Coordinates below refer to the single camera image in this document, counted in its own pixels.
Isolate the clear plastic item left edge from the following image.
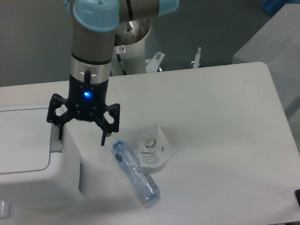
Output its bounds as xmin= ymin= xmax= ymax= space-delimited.
xmin=0 ymin=200 xmax=11 ymax=219

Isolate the blue object top right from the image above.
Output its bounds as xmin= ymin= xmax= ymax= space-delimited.
xmin=262 ymin=0 xmax=300 ymax=16

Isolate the white covered side table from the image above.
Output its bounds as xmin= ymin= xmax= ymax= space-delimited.
xmin=232 ymin=3 xmax=300 ymax=154

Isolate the white push-lid trash can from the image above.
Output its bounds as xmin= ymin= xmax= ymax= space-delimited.
xmin=0 ymin=104 xmax=84 ymax=209

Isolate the clear plastic water bottle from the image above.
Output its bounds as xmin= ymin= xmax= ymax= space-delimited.
xmin=111 ymin=140 xmax=161 ymax=207

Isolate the clear plastic wrapper bag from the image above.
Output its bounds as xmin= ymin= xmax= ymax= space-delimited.
xmin=134 ymin=123 xmax=177 ymax=169

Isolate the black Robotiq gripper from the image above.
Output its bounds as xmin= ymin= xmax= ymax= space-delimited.
xmin=44 ymin=71 xmax=122 ymax=149

